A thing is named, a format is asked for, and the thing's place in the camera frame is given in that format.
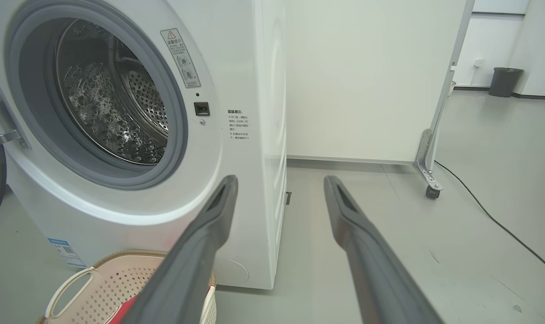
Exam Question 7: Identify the grey caster foot bracket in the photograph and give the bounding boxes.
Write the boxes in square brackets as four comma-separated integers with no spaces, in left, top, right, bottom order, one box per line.
[412,129,444,200]

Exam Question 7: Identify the perforated steel drum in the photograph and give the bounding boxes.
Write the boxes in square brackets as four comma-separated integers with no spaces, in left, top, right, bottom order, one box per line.
[54,19,170,166]

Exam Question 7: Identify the cream perforated laundry basket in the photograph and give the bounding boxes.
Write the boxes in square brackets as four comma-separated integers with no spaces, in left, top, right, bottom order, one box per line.
[36,250,218,324]

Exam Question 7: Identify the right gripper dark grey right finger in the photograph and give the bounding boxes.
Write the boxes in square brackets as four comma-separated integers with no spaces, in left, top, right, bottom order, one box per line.
[324,175,444,324]

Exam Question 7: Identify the printed text notice label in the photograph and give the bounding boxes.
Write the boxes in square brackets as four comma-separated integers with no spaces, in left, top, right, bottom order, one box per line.
[227,109,251,143]

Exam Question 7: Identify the metal door hinge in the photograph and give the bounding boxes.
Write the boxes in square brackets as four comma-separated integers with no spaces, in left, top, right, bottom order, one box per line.
[0,77,32,151]

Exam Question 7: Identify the white partition board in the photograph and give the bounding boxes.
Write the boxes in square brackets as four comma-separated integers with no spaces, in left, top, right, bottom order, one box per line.
[284,0,476,165]

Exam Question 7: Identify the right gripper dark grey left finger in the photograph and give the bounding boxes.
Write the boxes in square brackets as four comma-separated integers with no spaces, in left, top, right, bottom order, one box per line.
[119,175,239,324]

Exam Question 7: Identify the blue energy label sticker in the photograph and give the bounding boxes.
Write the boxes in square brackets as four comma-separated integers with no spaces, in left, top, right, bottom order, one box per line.
[47,238,86,269]

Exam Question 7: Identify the white warning sticker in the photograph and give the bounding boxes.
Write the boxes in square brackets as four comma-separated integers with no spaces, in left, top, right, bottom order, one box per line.
[160,28,202,90]

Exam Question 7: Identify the dark grey trash bin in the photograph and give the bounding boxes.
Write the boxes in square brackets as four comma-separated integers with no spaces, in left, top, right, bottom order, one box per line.
[488,67,524,98]

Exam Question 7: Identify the white washing machine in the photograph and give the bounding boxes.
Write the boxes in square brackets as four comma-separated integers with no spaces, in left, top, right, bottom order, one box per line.
[0,0,289,291]

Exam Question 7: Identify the black floor cable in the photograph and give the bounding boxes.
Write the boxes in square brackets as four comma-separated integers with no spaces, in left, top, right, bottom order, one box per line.
[434,160,545,279]

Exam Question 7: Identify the red cloth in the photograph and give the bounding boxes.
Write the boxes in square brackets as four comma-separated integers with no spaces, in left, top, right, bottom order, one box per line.
[108,295,140,324]

